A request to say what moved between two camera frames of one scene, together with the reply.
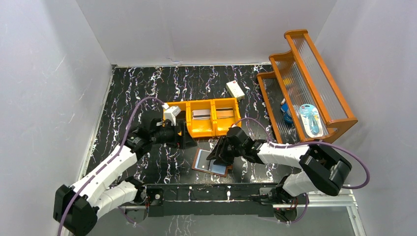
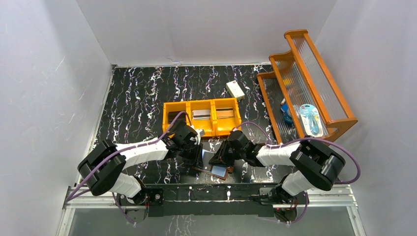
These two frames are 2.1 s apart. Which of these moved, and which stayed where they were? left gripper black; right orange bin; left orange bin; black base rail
Moved: left gripper black
Stayed: right orange bin; left orange bin; black base rail
